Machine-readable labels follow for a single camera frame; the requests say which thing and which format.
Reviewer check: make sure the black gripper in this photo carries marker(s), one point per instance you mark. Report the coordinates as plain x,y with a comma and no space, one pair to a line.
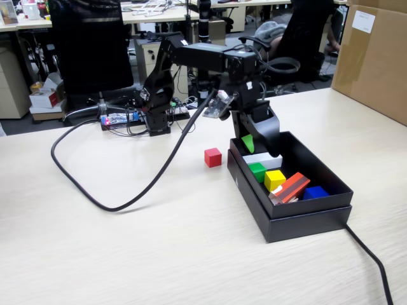
248,98

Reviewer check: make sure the green wooden cube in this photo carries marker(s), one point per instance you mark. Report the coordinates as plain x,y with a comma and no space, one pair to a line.
257,173

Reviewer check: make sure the yellow wooden cube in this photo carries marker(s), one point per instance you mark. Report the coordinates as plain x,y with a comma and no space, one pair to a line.
274,181

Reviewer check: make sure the red wooden cube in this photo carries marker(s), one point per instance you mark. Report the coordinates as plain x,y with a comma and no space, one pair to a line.
212,158

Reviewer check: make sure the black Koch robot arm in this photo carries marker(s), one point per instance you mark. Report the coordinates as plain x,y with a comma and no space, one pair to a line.
203,57

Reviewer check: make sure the black cardboard box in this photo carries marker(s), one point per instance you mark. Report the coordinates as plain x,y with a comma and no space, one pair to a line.
286,228

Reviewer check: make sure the large brown cardboard box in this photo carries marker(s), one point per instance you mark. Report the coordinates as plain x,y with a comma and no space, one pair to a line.
375,63

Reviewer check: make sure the open white cardboard box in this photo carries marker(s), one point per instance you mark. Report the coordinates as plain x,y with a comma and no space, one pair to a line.
52,81

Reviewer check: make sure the small white red box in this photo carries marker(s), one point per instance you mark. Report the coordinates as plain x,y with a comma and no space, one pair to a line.
43,99

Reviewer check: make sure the white rectangular block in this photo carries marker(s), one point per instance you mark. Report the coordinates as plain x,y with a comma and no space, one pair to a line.
262,161

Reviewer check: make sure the orange matchbox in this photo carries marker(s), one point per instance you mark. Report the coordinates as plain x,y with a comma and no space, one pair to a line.
292,189

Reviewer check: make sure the white power strip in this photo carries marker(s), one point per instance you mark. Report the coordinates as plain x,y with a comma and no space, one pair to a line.
184,109

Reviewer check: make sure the blue wooden cube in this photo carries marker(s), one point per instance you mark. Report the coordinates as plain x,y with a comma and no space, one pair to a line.
315,192

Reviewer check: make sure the grey cloth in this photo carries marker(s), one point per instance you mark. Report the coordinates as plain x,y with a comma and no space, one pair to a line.
270,31

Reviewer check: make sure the black chair with chrome arms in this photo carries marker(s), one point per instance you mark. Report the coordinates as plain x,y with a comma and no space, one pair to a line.
305,35

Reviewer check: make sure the beige side cabinet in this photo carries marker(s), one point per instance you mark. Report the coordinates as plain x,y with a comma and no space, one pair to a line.
217,31

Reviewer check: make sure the black segmented pole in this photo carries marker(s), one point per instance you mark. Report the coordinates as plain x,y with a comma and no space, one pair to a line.
203,19

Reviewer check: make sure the beige office desk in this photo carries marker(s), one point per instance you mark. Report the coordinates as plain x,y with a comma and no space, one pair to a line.
248,4
31,24

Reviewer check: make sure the beige drawer cabinet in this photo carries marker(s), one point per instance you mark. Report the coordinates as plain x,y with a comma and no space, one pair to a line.
146,60

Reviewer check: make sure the controller board with red light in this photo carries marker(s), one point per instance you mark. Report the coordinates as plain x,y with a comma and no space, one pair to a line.
117,120

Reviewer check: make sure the white paper label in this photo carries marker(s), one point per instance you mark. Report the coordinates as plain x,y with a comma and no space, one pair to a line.
363,21

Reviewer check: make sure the white folding stand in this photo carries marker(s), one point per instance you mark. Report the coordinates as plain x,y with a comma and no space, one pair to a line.
149,9

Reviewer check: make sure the black mesh office chair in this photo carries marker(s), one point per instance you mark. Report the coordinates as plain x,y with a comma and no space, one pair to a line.
89,47

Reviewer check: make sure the beige low cabinet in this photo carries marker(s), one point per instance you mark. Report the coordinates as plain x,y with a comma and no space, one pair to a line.
12,89

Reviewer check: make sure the cola bottle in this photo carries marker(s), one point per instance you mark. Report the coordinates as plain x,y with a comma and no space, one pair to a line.
42,9

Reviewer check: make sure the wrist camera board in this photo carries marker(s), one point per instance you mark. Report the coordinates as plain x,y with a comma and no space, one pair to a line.
216,106

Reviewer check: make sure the photo frame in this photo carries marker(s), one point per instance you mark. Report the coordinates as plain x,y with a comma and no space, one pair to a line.
9,12

